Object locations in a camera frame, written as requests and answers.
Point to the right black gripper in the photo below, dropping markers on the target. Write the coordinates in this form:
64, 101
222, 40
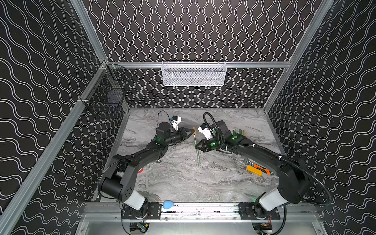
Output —
205, 146

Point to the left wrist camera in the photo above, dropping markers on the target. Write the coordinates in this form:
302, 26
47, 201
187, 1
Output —
175, 121

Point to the white wire mesh basket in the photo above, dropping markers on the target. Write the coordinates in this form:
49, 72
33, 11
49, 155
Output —
193, 73

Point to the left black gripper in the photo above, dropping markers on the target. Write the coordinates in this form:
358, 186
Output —
182, 134

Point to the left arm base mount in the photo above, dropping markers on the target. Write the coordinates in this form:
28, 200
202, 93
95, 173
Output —
147, 211

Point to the aluminium front rail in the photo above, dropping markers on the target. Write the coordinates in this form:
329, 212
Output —
179, 212

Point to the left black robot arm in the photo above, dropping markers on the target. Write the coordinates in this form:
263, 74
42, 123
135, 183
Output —
119, 178

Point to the orange yellow box cutter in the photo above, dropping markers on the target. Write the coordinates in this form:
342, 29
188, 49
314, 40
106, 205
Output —
258, 170

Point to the blue egg-shaped object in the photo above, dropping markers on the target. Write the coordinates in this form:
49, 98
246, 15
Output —
168, 204

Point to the black wire mesh basket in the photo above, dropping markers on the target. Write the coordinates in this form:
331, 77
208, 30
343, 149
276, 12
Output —
106, 98

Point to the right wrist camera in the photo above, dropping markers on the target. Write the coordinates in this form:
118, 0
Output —
208, 131

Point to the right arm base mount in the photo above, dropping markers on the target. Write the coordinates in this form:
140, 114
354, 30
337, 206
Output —
249, 211

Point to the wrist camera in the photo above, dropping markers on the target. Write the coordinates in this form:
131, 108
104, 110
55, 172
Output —
175, 121
208, 131

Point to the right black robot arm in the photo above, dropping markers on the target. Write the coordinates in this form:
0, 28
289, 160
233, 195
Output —
294, 178

